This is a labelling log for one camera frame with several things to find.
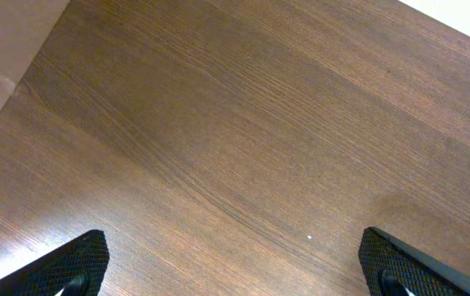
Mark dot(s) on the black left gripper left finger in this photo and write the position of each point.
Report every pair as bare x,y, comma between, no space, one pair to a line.
75,268

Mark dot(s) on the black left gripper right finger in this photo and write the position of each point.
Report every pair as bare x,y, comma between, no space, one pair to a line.
393,267

